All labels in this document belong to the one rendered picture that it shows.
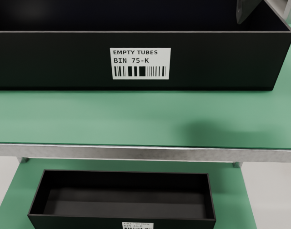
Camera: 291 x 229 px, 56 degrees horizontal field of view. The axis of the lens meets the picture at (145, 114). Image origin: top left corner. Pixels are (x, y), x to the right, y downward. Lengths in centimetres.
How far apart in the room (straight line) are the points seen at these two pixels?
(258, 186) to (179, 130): 121
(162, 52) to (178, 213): 68
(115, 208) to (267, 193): 86
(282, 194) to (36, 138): 137
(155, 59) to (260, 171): 130
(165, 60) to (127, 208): 67
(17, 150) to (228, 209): 79
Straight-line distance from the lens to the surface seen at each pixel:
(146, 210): 101
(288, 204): 160
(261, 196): 158
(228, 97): 50
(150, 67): 47
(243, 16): 34
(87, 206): 104
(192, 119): 44
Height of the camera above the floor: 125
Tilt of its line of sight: 42 degrees down
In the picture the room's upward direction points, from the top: straight up
